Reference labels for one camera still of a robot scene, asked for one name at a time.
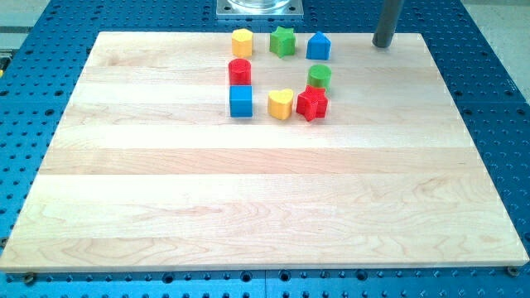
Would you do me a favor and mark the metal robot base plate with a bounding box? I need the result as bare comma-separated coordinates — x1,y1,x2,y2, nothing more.
215,0,304,19

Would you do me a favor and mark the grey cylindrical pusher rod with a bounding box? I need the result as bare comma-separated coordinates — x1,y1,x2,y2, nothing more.
372,0,405,48

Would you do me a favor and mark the yellow heart block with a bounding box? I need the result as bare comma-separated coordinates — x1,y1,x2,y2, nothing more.
267,89,294,120

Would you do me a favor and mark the yellow hexagon block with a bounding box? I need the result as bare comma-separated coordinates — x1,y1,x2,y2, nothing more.
231,28,253,58

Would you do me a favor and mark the light wooden board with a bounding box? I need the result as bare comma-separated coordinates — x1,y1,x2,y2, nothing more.
1,31,528,273

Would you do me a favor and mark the red cylinder block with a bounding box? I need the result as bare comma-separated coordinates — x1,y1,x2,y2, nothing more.
228,58,252,85

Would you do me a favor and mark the blue cube block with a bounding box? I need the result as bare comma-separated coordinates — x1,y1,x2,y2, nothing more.
229,85,253,118

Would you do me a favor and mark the red star block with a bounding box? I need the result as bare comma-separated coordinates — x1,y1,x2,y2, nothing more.
296,85,328,122

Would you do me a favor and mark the blue triangle block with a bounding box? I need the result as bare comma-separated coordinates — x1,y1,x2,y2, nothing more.
306,31,331,60

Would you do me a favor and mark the green cylinder block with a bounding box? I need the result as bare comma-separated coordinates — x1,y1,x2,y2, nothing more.
306,65,332,90

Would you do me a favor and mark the green star block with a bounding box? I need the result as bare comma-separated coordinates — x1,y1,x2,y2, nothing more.
269,26,296,58

